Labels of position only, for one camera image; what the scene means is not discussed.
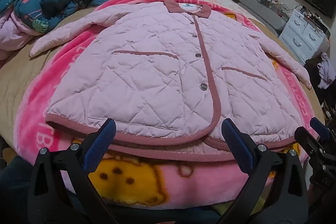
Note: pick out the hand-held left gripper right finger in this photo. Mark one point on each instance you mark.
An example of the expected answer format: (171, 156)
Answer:
(236, 144)

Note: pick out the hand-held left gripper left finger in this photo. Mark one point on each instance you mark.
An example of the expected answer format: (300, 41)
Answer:
(100, 144)

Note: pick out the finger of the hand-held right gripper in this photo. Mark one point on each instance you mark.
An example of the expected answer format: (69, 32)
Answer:
(305, 138)
(319, 126)

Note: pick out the pink quilted jacket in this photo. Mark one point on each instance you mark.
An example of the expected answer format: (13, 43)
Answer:
(157, 61)

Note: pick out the lilac cloth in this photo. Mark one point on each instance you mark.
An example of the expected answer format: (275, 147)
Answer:
(325, 71)

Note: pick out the pink printed blanket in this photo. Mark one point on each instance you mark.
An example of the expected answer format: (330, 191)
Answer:
(39, 113)

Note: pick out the white drawer cabinet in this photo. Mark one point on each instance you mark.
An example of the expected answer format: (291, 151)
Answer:
(299, 32)

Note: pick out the bed with tan sheet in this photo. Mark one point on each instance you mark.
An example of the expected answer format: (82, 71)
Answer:
(18, 69)

